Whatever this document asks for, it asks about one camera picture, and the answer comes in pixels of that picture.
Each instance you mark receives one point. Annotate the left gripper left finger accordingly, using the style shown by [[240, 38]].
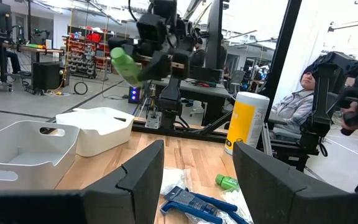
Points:
[[129, 193]]

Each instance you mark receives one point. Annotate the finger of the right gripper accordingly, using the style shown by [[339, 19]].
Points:
[[155, 67], [181, 64]]

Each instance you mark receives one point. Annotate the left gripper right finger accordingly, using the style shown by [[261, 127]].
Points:
[[275, 193]]

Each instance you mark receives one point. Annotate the small green bottle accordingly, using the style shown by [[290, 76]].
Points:
[[227, 182], [124, 65]]

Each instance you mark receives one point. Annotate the clear bag of cotton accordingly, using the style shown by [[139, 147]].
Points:
[[172, 179], [239, 200]]

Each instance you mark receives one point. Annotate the blue disposable razor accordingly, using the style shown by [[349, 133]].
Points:
[[216, 203], [204, 216]]

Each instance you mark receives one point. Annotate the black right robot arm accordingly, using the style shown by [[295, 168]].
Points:
[[170, 96]]

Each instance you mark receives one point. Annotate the grey top desk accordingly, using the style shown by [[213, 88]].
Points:
[[197, 88]]

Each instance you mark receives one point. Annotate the blue lit electronic box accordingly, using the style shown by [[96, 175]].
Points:
[[134, 95]]

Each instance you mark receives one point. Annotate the white plastic bin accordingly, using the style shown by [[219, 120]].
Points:
[[64, 161], [98, 137]]

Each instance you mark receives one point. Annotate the storage shelf rack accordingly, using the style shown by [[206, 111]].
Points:
[[82, 57]]

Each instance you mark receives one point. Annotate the yellow white wipes canister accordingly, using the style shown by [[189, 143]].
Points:
[[244, 124]]

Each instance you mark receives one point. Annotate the black computer tower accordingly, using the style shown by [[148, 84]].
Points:
[[46, 76]]

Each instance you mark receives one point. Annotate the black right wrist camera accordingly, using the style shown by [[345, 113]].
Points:
[[151, 28]]

